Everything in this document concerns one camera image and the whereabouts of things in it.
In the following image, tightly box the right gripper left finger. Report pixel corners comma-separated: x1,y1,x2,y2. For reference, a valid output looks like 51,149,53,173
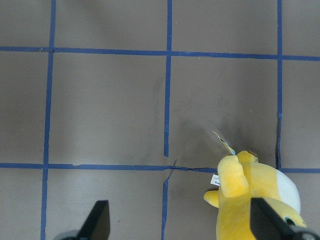
54,200,111,240

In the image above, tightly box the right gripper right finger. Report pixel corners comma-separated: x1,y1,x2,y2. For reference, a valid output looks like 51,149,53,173
250,198,320,240

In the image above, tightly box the yellow plush toy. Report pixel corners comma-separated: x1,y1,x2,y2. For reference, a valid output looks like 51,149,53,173
203,138,306,240

